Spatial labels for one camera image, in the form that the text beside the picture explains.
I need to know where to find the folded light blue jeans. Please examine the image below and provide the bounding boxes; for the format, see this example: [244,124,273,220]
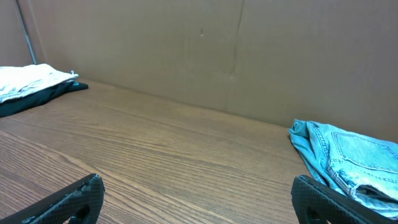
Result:
[289,119,397,220]

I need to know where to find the black t-shirt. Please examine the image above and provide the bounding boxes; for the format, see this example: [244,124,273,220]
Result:
[1,82,89,118]

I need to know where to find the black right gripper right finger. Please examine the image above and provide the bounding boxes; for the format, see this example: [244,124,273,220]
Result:
[291,175,397,224]

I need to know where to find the beige khaki shorts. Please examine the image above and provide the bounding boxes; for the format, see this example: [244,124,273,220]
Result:
[1,63,79,103]

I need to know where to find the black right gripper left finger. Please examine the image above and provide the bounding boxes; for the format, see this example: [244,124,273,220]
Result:
[1,174,105,224]

